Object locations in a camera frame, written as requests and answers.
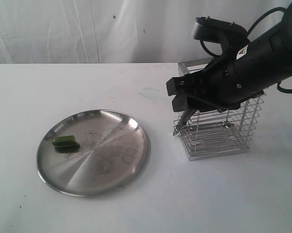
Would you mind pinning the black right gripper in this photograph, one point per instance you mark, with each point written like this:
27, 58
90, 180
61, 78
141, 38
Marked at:
182, 103

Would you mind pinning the black handled knife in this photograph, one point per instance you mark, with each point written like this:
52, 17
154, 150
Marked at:
184, 118

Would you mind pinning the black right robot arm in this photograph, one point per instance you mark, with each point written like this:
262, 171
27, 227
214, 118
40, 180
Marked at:
241, 72

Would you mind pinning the green vegetable piece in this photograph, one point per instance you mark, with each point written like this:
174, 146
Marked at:
65, 143

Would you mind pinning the round stainless steel plate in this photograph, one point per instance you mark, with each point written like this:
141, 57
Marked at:
113, 148

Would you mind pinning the white backdrop curtain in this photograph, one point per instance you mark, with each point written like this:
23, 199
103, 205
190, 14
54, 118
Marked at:
114, 31

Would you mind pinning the wire mesh utensil holder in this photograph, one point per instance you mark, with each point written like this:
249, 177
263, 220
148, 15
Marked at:
213, 134

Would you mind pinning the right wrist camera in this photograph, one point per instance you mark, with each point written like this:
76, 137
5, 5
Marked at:
227, 34

